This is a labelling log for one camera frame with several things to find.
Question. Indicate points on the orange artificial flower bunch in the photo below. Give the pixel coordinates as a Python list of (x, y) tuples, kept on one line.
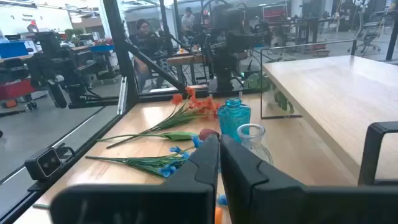
[(205, 105)]

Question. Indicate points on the black background robot arm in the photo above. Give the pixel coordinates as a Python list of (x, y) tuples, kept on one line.
[(51, 46)]

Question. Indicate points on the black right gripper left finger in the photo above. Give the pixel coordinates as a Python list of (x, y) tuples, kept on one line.
[(140, 205)]

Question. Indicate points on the blue artificial flower bunch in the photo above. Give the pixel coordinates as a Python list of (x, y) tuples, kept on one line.
[(149, 163)]

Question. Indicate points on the wooden shelf with black frame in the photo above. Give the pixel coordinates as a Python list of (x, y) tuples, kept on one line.
[(342, 93)]

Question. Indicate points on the blue glass vase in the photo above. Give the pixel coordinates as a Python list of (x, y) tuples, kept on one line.
[(233, 119)]

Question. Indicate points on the grey office chair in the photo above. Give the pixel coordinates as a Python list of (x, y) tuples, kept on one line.
[(368, 34)]

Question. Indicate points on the clear glass vase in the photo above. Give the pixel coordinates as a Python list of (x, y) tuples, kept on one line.
[(258, 152)]

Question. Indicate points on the dark red artificial tulip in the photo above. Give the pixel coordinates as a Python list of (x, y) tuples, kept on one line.
[(180, 136)]

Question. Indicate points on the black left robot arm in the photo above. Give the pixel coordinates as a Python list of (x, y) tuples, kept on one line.
[(224, 71)]

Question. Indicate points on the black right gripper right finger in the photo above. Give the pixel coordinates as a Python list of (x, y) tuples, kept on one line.
[(280, 202)]

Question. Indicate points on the black table-level camera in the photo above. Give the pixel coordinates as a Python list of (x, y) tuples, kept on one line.
[(46, 163)]

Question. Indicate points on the large-leaf green potted plant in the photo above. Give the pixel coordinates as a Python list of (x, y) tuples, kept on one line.
[(258, 82)]

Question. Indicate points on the black aluminium table frame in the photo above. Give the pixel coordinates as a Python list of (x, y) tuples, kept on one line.
[(119, 37)]

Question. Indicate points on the person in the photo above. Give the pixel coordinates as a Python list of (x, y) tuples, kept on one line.
[(187, 21), (144, 40)]

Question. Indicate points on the silver aluminium rail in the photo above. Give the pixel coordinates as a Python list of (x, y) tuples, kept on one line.
[(122, 96)]

